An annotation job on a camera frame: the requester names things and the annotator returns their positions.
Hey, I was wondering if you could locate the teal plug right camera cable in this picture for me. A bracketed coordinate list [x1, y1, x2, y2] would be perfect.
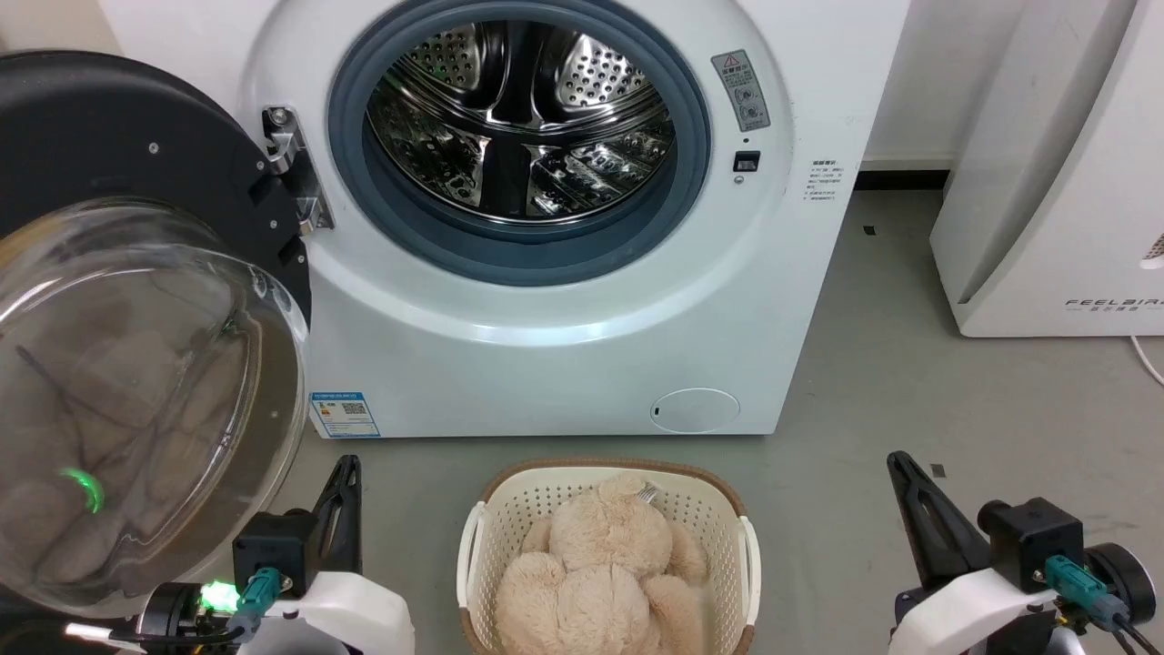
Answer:
[1046, 555, 1164, 655]

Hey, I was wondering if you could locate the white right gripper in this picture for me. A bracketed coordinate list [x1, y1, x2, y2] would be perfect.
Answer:
[889, 569, 1060, 655]

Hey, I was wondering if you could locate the metal door hinge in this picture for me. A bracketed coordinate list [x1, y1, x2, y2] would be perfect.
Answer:
[262, 106, 335, 234]

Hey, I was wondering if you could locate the grey warning sticker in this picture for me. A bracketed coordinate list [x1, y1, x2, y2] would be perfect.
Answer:
[711, 50, 772, 133]

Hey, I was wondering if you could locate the washer door glass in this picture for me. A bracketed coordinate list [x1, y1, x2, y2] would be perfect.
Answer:
[0, 50, 313, 620]

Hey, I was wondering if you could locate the round white filter cover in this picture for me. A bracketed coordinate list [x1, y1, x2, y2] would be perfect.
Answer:
[651, 388, 741, 434]

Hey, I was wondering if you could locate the white air purifier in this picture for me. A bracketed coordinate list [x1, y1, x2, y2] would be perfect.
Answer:
[929, 0, 1164, 338]

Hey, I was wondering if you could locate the white power cable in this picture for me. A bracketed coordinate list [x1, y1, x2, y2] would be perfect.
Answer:
[1130, 335, 1164, 388]

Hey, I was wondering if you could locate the teal plug camera cable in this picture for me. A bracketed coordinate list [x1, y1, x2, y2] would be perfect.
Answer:
[1046, 555, 1164, 655]
[227, 567, 283, 642]

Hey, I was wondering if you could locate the blue energy label sticker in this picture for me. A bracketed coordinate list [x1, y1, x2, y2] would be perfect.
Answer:
[309, 391, 381, 439]

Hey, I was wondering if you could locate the cream perforated laundry basket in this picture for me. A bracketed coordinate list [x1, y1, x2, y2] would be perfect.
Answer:
[457, 458, 761, 655]

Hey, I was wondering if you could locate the grey rubber door gasket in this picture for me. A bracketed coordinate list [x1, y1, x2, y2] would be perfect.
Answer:
[327, 0, 712, 287]

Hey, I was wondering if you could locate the teal plug left camera cable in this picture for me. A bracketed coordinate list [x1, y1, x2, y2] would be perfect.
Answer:
[227, 567, 283, 642]

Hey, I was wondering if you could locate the beige plush toy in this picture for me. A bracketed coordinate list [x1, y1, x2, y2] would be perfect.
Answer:
[496, 473, 710, 655]

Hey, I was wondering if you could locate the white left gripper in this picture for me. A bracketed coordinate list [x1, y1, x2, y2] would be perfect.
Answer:
[241, 455, 415, 655]

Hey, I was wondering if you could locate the white front-load washing machine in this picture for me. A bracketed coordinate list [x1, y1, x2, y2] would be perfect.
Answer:
[98, 0, 910, 439]

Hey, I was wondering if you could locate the steel washing machine drum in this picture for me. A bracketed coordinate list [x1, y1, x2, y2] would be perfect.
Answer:
[366, 20, 678, 224]

